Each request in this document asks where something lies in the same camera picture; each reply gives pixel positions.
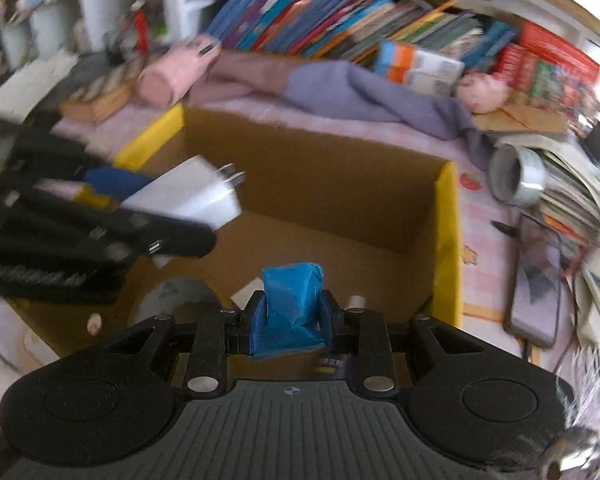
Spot thick red dictionary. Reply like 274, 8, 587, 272
517, 20, 600, 79

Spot stack of white papers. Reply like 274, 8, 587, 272
0, 54, 79, 127

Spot stack of magazines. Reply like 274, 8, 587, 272
534, 144, 600, 262

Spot brown paper envelope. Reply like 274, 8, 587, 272
472, 104, 572, 137

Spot clear printed tape roll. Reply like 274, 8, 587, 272
131, 275, 222, 332

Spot white and navy spray bottle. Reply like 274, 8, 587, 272
312, 294, 367, 389

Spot orange and white box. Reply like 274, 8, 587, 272
387, 67, 461, 97
374, 39, 466, 77

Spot red bottle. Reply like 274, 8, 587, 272
131, 0, 152, 57

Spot row of colourful books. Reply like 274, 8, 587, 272
202, 0, 519, 69

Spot white charger plug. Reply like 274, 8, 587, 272
119, 154, 247, 232

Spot pink tumbler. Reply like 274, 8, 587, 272
137, 34, 223, 109

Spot white printed tape roll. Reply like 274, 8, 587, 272
488, 143, 549, 207

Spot white paper piece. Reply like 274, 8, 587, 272
229, 277, 264, 312

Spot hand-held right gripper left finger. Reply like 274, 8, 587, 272
100, 290, 269, 395

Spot lavender cloth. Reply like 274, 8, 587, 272
284, 59, 497, 172

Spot yellow-edged cardboard box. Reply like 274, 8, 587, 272
9, 104, 464, 387

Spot pink pig toy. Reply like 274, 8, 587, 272
454, 70, 511, 114

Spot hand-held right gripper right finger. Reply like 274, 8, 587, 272
319, 290, 487, 395

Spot black smartphone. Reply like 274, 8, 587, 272
503, 212, 567, 351

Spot wooden chessboard box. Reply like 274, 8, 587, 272
59, 54, 149, 124

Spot mauve cloth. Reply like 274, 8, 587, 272
190, 52, 307, 107

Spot dark grey cloth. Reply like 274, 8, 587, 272
44, 52, 122, 107

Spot white fluffy fabric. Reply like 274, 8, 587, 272
495, 345, 600, 480

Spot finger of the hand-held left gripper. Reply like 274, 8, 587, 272
0, 187, 218, 267
9, 139, 152, 207

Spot white bookshelf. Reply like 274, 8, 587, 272
0, 0, 600, 91

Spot red hardcover book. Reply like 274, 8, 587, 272
494, 44, 525, 92

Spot silver metal bell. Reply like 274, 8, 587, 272
536, 426, 600, 480

